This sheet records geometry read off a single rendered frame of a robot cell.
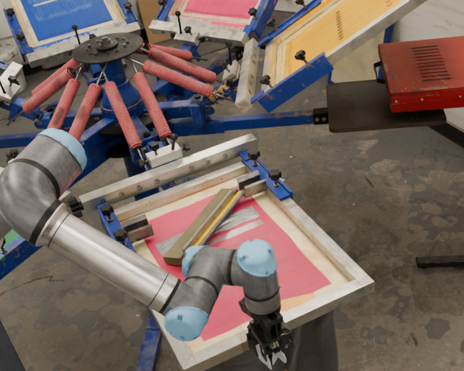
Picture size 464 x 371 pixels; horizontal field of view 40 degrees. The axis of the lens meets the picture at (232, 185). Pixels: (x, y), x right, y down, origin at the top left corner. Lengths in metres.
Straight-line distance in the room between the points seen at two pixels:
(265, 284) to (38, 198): 0.47
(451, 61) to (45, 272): 2.38
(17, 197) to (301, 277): 0.97
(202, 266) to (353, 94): 1.70
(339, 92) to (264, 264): 1.70
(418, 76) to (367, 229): 1.19
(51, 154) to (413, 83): 1.63
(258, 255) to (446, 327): 1.93
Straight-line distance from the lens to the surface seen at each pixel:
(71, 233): 1.23
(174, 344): 1.78
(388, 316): 3.13
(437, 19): 4.11
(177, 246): 2.07
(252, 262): 1.26
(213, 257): 1.32
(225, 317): 1.86
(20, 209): 1.24
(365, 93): 2.86
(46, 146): 1.33
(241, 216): 2.19
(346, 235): 3.55
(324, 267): 1.97
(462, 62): 2.75
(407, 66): 2.72
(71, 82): 2.74
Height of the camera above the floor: 2.30
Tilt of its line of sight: 35 degrees down
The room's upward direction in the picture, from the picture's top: 10 degrees counter-clockwise
